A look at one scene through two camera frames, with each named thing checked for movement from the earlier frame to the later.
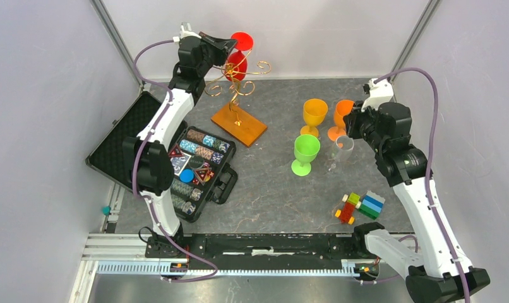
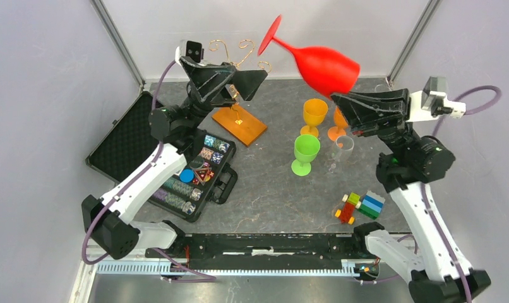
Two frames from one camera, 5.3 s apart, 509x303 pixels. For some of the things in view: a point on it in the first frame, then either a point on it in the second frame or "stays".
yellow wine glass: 314,111 stays
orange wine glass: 343,107 stays
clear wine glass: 344,146 stays
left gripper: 221,47 to 206,80
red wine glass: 237,62 to 326,72
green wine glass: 306,148 stays
